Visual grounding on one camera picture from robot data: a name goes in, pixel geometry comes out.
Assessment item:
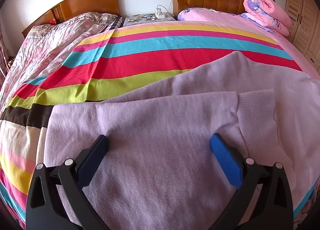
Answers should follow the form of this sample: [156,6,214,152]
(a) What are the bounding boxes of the lilac knit pants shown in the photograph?
[43,51,319,229]

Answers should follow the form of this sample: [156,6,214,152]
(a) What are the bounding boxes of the pink floral quilt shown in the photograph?
[1,12,123,112]

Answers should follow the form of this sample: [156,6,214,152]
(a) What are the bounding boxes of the rainbow striped blanket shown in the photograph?
[0,20,320,228]

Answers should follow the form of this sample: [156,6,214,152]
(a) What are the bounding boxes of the beige louvered wardrobe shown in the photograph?
[285,0,319,73]

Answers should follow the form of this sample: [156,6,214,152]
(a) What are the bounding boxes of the rolled pink floral duvet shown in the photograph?
[241,0,292,36]

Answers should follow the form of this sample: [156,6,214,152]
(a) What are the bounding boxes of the white power strip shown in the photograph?
[155,8,166,19]

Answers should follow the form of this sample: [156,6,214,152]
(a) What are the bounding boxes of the cluttered nightstand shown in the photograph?
[123,12,175,27]

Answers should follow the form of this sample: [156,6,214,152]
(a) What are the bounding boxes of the left wooden headboard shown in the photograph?
[22,0,120,37]

